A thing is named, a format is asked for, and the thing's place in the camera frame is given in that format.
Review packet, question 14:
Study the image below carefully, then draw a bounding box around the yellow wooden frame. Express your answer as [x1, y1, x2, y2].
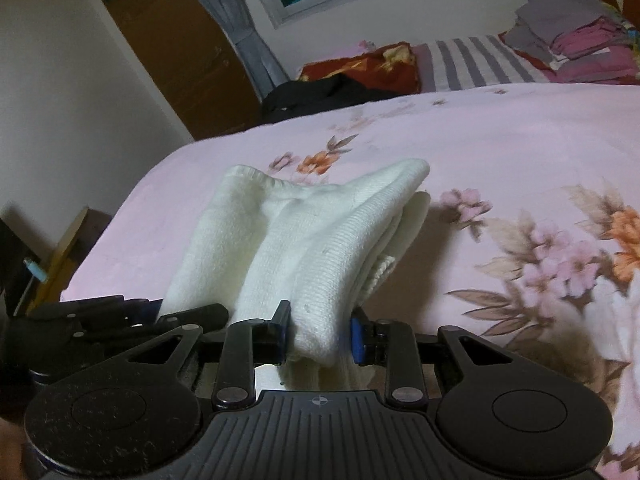
[30, 205, 113, 311]

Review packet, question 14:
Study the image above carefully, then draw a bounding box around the pile of folded clothes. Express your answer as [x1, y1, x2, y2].
[500, 0, 640, 86]

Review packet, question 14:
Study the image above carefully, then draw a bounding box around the white knitted garment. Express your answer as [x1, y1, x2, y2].
[162, 158, 432, 392]

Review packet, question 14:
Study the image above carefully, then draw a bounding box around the black cloth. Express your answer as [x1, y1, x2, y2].
[260, 74, 401, 125]

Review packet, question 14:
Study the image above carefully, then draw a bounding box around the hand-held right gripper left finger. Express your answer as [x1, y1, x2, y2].
[112, 300, 292, 409]

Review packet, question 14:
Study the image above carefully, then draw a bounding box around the pink floral bed blanket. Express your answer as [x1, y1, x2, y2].
[60, 82, 640, 480]

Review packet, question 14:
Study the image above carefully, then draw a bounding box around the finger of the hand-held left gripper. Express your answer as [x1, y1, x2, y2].
[85, 304, 231, 343]
[30, 295, 163, 333]

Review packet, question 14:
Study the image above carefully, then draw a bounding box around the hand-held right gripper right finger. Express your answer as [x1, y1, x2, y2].
[350, 307, 531, 407]

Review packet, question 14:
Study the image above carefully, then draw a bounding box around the red patterned pillow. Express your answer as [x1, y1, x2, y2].
[297, 42, 418, 96]

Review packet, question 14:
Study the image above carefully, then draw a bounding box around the brown wooden wardrobe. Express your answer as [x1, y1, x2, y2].
[90, 0, 261, 141]

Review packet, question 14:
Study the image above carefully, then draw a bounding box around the striped pillow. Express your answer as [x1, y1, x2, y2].
[415, 35, 551, 93]

